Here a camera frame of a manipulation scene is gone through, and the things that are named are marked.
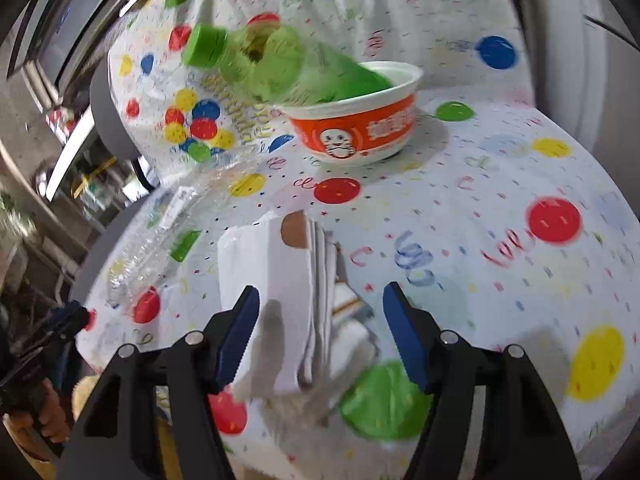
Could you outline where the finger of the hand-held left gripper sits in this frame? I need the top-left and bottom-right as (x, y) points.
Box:
(42, 302), (93, 346)

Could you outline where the white striped cloth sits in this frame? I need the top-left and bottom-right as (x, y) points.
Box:
(300, 280), (383, 391)

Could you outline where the green plastic bottle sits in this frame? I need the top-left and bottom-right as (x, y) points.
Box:
(181, 22), (396, 108)

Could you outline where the grey refrigerator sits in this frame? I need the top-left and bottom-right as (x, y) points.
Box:
(500, 0), (640, 121)

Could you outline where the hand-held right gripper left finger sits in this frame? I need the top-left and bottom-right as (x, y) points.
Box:
(56, 285), (262, 480)

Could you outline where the person's left hand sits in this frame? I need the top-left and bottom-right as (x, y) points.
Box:
(7, 380), (73, 446)

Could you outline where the clear crushed plastic bottle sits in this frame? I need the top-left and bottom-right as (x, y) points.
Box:
(107, 157), (256, 306)

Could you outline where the white tissue stack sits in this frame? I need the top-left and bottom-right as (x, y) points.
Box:
(217, 210), (341, 403)

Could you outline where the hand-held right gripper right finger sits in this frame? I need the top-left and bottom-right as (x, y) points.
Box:
(382, 281), (583, 480)

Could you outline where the steel range hood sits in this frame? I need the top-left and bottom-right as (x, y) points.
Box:
(0, 0), (131, 101)

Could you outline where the dark grey chair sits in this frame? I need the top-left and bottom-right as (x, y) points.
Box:
(70, 60), (171, 311)

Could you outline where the white kitchen counter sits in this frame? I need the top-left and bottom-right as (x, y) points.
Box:
(35, 110), (116, 196)

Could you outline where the orange instant noodle bowl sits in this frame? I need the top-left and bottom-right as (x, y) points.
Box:
(272, 61), (425, 163)

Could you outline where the balloon print plastic cover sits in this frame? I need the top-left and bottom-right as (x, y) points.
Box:
(75, 0), (640, 480)

